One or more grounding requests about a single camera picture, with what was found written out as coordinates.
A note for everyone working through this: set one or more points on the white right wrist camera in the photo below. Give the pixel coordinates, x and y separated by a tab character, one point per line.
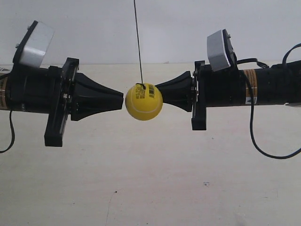
220	52

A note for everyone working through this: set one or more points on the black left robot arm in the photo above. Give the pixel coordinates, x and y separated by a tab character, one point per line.
7	91

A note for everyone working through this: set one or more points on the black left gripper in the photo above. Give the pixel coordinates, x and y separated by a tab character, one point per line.
48	91

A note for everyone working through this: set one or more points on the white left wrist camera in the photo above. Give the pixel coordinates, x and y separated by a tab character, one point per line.
34	45

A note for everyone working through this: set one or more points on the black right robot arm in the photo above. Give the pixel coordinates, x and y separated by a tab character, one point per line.
195	92

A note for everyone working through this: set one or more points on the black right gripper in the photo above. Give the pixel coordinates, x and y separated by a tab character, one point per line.
222	88

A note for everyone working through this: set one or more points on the yellow tennis ball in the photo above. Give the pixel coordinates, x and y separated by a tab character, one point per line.
143	101

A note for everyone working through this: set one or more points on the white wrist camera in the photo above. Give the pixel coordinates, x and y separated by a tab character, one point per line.
220	52
34	45

